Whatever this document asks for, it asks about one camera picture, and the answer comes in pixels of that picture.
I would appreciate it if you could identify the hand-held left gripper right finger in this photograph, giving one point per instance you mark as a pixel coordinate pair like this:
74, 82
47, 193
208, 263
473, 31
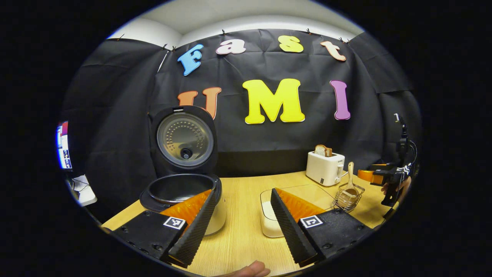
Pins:
290, 231

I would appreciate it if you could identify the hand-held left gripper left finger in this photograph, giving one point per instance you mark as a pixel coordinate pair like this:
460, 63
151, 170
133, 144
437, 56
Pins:
198, 231

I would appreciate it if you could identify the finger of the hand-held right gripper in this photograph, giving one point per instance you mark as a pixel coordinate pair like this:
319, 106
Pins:
367, 176

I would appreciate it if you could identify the wooden spoon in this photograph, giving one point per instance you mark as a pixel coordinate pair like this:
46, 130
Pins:
350, 173

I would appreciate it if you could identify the white rice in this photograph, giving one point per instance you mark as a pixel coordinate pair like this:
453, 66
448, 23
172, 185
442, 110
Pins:
269, 223

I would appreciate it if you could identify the silver black rice cooker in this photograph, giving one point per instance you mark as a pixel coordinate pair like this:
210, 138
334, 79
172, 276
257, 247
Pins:
184, 138

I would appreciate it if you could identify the clear plastic container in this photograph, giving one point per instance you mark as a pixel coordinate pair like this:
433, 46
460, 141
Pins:
307, 192

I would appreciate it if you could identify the white toaster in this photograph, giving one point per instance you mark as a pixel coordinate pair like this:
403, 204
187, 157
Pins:
324, 169

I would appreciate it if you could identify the toast bread slice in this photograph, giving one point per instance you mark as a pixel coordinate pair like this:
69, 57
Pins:
319, 151
329, 152

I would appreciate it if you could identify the black backdrop cloth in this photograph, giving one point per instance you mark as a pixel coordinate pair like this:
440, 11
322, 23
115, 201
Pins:
269, 138

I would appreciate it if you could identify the white side table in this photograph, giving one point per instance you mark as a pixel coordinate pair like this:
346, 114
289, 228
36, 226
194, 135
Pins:
86, 198

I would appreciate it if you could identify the computer monitor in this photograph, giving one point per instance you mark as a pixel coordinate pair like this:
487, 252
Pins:
64, 146

